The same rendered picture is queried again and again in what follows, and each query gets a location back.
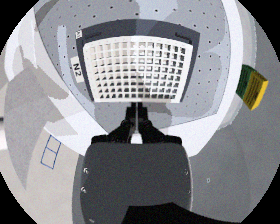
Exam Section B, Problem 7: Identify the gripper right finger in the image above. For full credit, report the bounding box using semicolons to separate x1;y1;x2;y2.
137;102;182;145

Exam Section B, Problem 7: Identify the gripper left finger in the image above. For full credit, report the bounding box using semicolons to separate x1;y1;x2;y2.
91;102;136;144

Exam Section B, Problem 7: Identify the white n2 label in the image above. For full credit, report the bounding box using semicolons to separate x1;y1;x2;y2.
70;56;84;83

